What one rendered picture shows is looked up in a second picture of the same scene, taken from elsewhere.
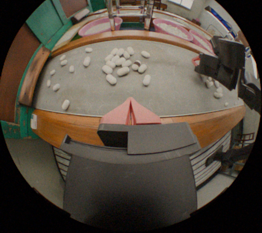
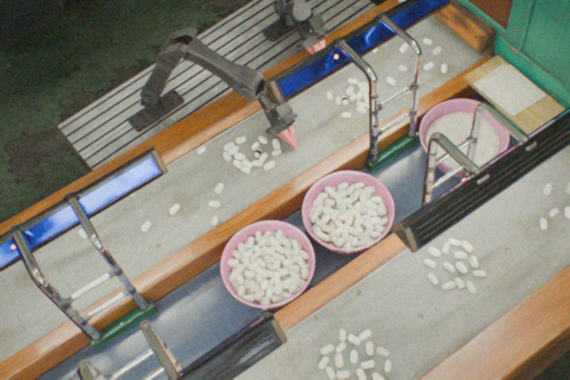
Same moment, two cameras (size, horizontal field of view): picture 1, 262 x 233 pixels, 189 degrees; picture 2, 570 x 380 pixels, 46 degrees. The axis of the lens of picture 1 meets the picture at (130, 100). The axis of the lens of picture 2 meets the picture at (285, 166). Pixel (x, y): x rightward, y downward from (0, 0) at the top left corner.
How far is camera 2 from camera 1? 2.19 m
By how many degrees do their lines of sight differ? 47
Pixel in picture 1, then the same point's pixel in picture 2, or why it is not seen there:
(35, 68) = (456, 23)
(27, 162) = not seen: outside the picture
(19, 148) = not seen: outside the picture
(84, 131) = not seen: hidden behind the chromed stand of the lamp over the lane
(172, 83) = (308, 109)
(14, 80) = not seen: outside the picture
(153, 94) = (318, 92)
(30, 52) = (489, 10)
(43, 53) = (476, 37)
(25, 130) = not seen: outside the picture
